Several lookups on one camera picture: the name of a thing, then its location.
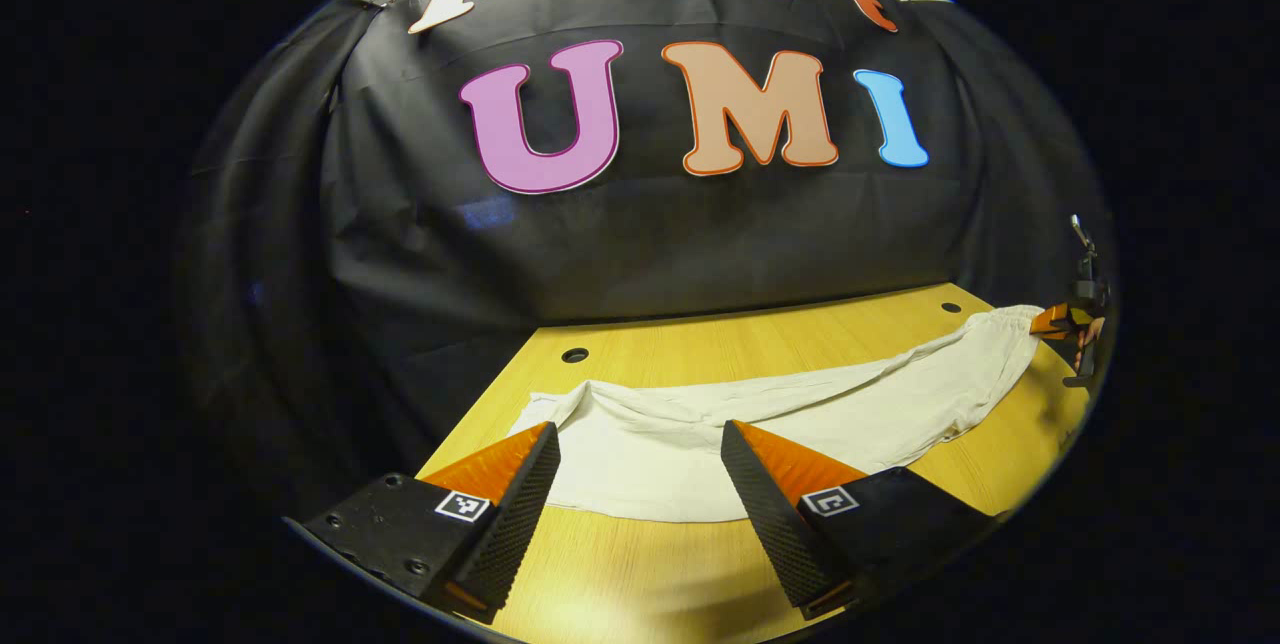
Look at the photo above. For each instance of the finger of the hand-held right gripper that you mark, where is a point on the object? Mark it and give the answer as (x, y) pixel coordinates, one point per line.
(1050, 322)

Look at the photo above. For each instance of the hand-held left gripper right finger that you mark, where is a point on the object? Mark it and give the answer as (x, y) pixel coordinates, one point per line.
(765, 524)

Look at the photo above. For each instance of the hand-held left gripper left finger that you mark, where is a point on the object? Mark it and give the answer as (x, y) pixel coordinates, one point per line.
(520, 514)

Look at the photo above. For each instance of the white jeans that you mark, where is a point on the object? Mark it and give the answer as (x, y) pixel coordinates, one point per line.
(800, 414)

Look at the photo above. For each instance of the black backdrop cloth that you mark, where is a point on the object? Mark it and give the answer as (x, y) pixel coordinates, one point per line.
(640, 234)

